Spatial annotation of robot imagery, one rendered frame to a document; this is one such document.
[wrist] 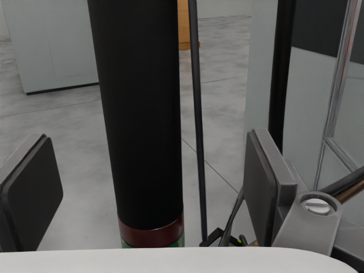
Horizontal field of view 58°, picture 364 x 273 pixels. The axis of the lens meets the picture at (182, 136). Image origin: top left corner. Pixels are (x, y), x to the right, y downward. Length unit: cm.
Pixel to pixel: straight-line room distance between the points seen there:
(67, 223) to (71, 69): 343
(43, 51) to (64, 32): 44
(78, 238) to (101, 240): 17
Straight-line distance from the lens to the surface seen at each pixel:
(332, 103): 164
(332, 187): 32
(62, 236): 267
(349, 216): 158
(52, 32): 560
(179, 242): 17
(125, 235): 17
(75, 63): 572
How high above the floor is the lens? 172
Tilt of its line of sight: 27 degrees down
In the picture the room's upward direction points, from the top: 2 degrees counter-clockwise
